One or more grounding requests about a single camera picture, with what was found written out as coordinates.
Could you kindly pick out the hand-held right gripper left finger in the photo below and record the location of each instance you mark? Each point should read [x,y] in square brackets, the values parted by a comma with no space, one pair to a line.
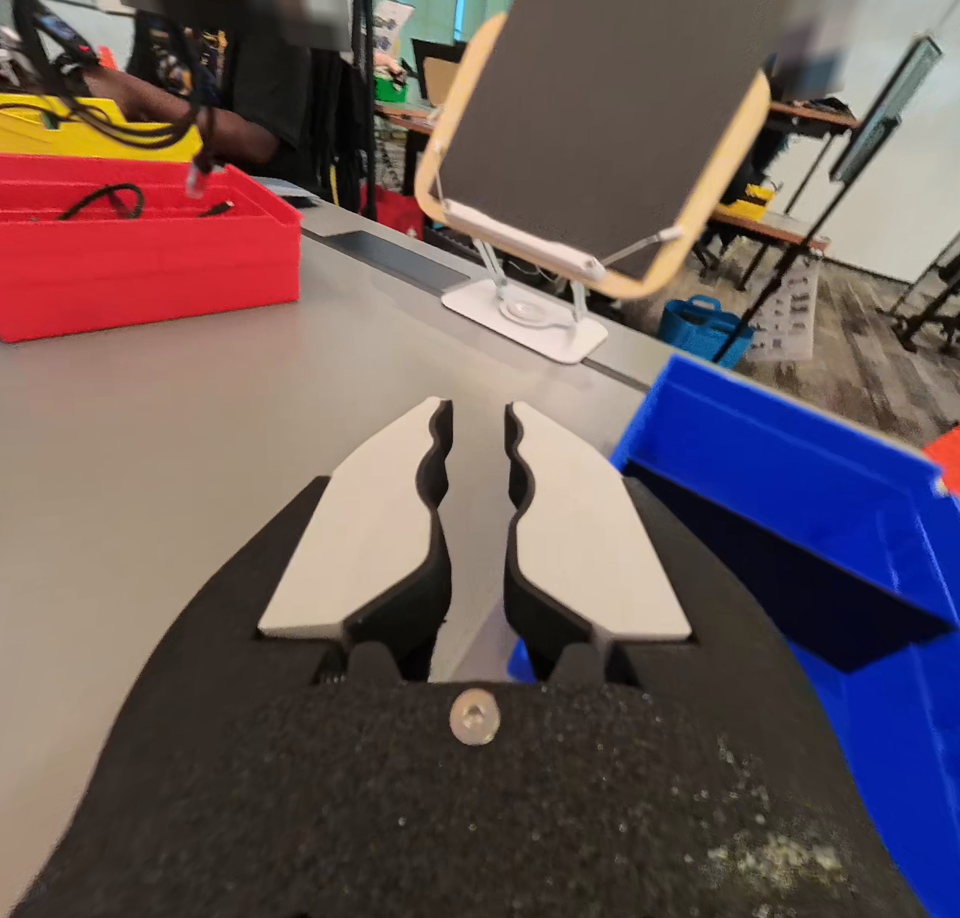
[353,558]

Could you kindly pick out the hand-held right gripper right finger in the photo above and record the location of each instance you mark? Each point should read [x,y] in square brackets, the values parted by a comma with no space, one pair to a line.
[600,558]

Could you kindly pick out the blue plastic bin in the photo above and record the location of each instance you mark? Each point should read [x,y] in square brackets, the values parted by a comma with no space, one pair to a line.
[810,468]

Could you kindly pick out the red plastic bin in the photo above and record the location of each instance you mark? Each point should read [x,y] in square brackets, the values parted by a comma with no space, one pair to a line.
[135,274]

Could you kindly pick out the silver stand base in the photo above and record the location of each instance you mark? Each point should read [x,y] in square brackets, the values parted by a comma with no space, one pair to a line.
[525,319]

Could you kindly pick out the orange floor marker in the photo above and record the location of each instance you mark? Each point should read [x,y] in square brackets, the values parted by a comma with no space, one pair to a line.
[945,461]

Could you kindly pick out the tablet stand with dark board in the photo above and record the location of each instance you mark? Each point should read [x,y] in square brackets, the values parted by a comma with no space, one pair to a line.
[600,94]

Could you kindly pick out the yellow plastic bin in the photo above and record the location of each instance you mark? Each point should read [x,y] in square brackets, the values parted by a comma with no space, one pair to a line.
[60,127]

